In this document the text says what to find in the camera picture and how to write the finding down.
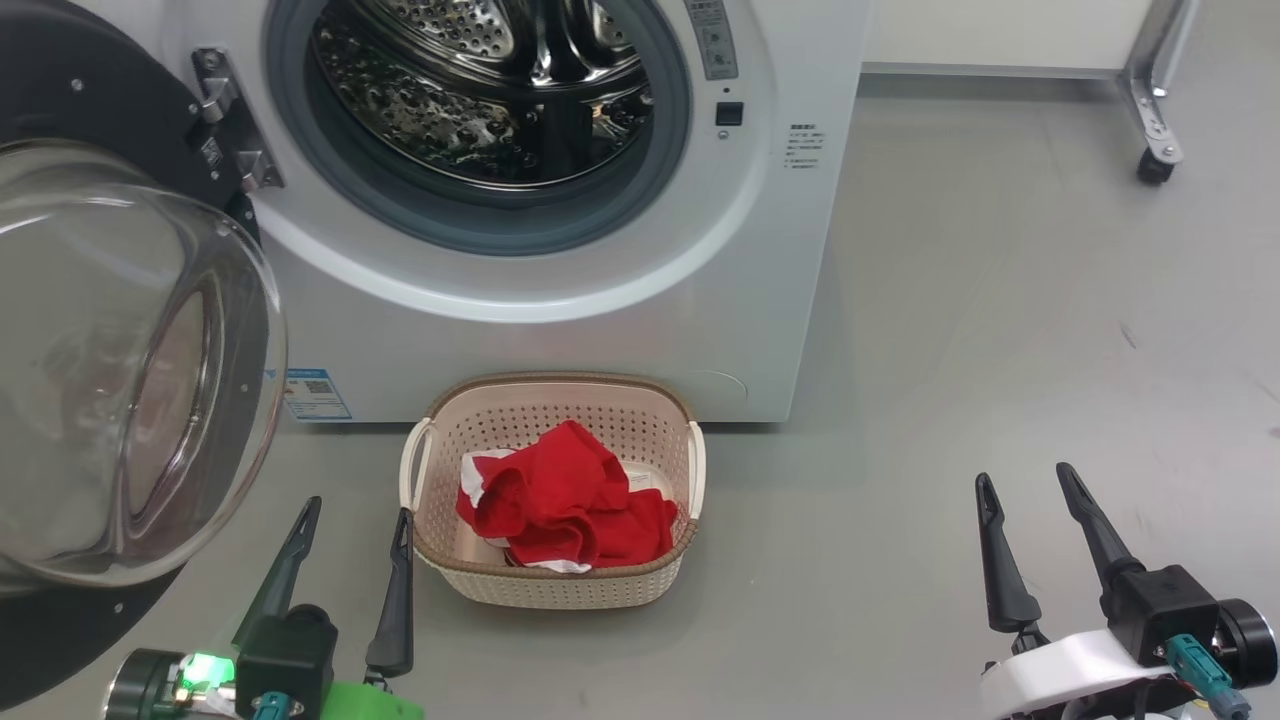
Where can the black caster wheel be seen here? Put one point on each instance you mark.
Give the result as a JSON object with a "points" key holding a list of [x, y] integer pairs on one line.
{"points": [[1155, 167]]}

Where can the metal cart leg with caster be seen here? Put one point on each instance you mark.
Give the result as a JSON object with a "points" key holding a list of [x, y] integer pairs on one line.
{"points": [[1000, 30]]}

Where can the black door lock slot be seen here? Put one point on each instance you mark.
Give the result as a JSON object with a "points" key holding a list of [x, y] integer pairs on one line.
{"points": [[729, 113]]}

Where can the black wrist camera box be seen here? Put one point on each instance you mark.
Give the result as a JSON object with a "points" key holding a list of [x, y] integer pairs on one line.
{"points": [[285, 655], [1160, 610]]}

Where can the cream perforated laundry basket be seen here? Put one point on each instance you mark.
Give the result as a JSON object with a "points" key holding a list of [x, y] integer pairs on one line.
{"points": [[560, 590]]}

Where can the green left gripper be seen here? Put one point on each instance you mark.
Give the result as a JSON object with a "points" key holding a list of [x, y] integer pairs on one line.
{"points": [[370, 705]]}

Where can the white washing machine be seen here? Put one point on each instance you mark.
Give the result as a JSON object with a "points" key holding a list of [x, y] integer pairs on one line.
{"points": [[740, 300]]}

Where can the small printed text sticker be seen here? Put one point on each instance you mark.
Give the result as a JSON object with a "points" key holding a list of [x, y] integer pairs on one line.
{"points": [[803, 147]]}

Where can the grey warning label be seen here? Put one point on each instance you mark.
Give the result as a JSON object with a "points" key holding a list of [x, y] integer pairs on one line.
{"points": [[712, 40]]}

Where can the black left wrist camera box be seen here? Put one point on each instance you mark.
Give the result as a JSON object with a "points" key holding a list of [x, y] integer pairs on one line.
{"points": [[285, 655]]}

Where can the grey rubber door gasket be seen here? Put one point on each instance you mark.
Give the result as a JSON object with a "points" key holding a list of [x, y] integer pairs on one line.
{"points": [[480, 225]]}

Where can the metal door hinge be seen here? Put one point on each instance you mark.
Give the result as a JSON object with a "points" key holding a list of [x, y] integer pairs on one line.
{"points": [[225, 110]]}

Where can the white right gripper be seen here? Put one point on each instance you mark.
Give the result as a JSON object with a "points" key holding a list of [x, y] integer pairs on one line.
{"points": [[1060, 670]]}

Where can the red garment with white trim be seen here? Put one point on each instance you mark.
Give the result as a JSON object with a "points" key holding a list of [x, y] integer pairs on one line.
{"points": [[560, 500]]}

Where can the perforated steel drum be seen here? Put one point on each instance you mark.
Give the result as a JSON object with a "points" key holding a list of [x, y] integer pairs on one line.
{"points": [[450, 100]]}

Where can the round glass washing machine door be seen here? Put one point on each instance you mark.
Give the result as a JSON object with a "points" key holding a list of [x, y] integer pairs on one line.
{"points": [[100, 400]]}

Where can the round drain filter cover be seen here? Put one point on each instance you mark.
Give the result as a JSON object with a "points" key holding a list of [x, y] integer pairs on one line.
{"points": [[735, 390]]}

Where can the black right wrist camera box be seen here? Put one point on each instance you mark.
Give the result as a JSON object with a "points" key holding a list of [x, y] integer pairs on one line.
{"points": [[1160, 610]]}

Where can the blue energy label sticker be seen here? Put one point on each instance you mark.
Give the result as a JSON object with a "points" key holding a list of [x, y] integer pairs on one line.
{"points": [[315, 395]]}

